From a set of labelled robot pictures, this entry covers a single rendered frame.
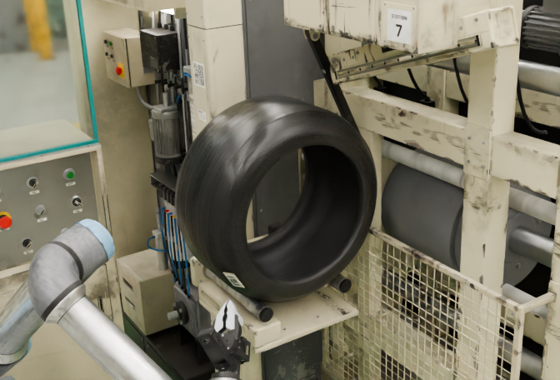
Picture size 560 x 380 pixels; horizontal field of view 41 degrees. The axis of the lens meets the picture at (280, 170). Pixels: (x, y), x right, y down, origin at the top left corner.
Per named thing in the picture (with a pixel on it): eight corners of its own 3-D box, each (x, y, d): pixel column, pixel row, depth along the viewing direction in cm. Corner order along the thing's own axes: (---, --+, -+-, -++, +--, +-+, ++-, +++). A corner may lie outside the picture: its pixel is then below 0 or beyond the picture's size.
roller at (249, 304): (218, 269, 244) (207, 277, 243) (212, 259, 242) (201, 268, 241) (276, 315, 216) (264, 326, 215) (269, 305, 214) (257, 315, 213)
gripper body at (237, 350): (227, 343, 201) (222, 388, 194) (209, 332, 195) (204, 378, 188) (252, 339, 198) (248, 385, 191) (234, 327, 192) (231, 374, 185)
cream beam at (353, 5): (282, 26, 233) (280, -23, 228) (347, 16, 245) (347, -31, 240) (416, 56, 184) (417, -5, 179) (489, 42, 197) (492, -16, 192)
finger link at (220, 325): (228, 308, 205) (226, 341, 199) (217, 300, 200) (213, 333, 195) (238, 307, 203) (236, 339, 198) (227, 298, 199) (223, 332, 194)
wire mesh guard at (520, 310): (322, 369, 290) (318, 201, 266) (326, 367, 291) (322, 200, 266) (503, 521, 218) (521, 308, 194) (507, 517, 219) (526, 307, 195)
